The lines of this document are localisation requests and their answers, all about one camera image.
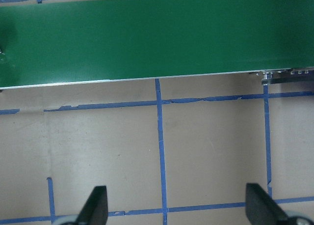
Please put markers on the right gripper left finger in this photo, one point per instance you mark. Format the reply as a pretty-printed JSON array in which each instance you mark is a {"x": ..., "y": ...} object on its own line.
[{"x": 95, "y": 210}]

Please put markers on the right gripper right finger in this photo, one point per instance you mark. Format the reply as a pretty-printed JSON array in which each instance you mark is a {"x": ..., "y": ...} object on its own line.
[{"x": 261, "y": 209}]

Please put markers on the green conveyor belt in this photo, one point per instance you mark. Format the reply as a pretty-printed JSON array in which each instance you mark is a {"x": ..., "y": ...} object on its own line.
[{"x": 111, "y": 40}]

